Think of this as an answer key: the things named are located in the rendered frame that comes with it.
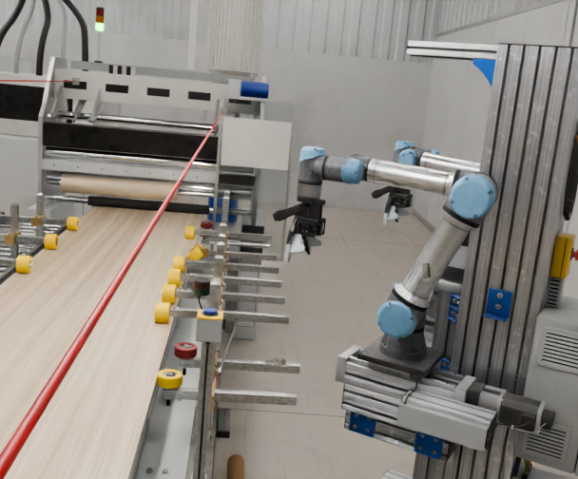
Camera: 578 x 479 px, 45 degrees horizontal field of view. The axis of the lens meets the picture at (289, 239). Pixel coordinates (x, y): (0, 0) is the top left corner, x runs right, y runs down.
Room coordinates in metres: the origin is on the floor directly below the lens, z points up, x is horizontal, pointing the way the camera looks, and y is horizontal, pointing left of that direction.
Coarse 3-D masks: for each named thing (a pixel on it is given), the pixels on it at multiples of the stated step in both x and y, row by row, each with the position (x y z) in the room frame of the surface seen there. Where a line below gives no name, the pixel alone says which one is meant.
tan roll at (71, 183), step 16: (64, 176) 4.79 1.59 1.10; (80, 176) 4.81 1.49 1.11; (80, 192) 4.79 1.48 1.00; (96, 192) 4.79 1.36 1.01; (112, 192) 4.79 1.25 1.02; (128, 192) 4.80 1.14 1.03; (144, 192) 4.81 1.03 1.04; (160, 192) 4.82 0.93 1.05; (176, 192) 4.83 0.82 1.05; (192, 192) 4.88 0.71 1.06; (208, 192) 4.90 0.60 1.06
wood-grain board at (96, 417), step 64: (64, 256) 3.43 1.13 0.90; (0, 320) 2.45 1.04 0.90; (64, 320) 2.51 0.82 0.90; (128, 320) 2.57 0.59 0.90; (0, 384) 1.93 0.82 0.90; (64, 384) 1.97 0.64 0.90; (128, 384) 2.01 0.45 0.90; (0, 448) 1.58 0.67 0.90; (64, 448) 1.60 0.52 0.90; (128, 448) 1.63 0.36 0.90
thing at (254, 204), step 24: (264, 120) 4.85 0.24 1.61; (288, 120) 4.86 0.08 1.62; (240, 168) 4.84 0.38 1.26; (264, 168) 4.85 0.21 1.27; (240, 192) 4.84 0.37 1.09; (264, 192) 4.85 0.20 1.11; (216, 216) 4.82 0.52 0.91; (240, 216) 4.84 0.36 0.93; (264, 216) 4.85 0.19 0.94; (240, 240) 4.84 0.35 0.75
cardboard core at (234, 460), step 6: (234, 456) 3.07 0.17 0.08; (240, 456) 3.08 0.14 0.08; (228, 462) 3.05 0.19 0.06; (234, 462) 3.02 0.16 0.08; (240, 462) 3.03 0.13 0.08; (228, 468) 2.99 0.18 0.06; (234, 468) 2.97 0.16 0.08; (240, 468) 2.98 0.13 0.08; (228, 474) 2.93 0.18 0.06; (234, 474) 2.91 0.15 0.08; (240, 474) 2.92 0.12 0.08
